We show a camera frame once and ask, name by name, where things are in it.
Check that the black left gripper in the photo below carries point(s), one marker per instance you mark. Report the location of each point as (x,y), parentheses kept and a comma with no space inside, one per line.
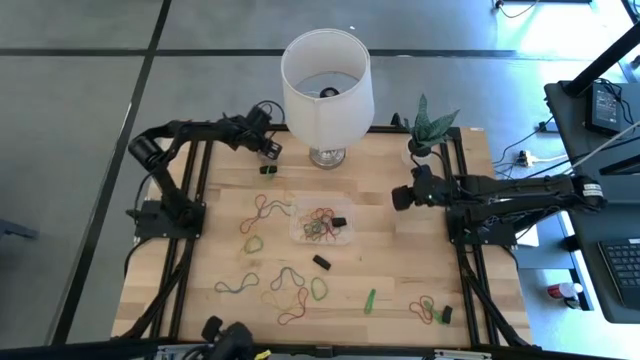
(257,132)

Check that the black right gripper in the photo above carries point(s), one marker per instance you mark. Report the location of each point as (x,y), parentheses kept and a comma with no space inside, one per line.
(425,192)

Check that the green rubber band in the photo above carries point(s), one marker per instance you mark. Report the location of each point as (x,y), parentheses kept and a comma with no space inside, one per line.
(245,245)
(370,301)
(312,231)
(436,316)
(270,172)
(312,289)

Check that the long orange-red rubber band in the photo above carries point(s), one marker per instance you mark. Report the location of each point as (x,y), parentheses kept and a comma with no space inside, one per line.
(258,197)

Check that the blue rubber band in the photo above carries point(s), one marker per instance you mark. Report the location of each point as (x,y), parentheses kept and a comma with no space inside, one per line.
(275,204)
(235,290)

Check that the thin orange rubber band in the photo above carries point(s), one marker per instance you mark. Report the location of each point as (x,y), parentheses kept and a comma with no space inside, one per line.
(431,300)

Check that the teal rubber band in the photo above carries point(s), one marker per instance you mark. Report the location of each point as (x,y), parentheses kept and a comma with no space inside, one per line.
(287,268)

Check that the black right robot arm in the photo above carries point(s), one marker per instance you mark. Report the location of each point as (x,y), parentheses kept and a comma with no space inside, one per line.
(525,187)

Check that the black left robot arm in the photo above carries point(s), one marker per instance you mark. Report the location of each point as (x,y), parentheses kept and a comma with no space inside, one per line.
(200,131)

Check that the clear plastic bin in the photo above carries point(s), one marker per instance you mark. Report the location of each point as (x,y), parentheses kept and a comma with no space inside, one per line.
(297,202)

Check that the yellow rubber band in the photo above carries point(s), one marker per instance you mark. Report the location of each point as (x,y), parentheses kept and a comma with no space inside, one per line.
(270,301)

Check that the snake plant in white pot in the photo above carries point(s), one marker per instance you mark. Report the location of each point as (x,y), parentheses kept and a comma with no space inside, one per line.
(425,127)

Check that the white shade table lamp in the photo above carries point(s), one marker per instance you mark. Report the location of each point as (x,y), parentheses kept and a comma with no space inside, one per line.
(327,115)

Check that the yellow white power strip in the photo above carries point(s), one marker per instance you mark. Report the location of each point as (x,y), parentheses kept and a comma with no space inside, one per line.
(525,159)

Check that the white paper sheet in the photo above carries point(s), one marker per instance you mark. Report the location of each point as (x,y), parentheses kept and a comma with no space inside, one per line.
(531,240)

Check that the black floor plug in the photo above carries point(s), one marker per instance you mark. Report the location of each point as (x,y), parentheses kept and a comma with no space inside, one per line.
(547,127)

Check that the black desk with power adapter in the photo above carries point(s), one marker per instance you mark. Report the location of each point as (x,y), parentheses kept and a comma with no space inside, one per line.
(567,115)

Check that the red white bottle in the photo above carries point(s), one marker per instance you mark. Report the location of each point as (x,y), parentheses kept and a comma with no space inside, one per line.
(562,291)

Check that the black desk with keyboard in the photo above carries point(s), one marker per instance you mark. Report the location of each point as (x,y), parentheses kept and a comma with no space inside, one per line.
(582,270)

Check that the black power adapter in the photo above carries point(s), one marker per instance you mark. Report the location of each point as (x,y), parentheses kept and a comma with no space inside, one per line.
(605,107)

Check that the black keyboard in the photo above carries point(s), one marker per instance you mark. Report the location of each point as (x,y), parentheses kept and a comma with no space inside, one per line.
(622,265)

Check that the black diagonal pole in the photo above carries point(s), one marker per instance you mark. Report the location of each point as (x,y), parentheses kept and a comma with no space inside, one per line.
(600,62)

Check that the grey floor object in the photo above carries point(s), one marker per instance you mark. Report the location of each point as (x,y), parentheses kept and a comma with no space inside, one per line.
(15,231)

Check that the black stand leg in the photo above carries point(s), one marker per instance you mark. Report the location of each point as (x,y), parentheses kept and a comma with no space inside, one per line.
(634,10)

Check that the black rig cross bar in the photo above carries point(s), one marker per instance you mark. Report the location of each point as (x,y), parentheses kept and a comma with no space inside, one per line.
(75,350)

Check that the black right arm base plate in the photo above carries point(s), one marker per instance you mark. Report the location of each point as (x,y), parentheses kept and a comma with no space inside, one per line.
(460,235)

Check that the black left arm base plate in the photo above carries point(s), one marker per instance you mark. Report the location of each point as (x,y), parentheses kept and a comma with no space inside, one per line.
(150,225)

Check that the silver metal bracket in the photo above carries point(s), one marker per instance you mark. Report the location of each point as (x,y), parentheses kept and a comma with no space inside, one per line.
(462,355)

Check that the black table-level camera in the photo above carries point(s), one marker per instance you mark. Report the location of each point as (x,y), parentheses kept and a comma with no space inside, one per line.
(324,351)

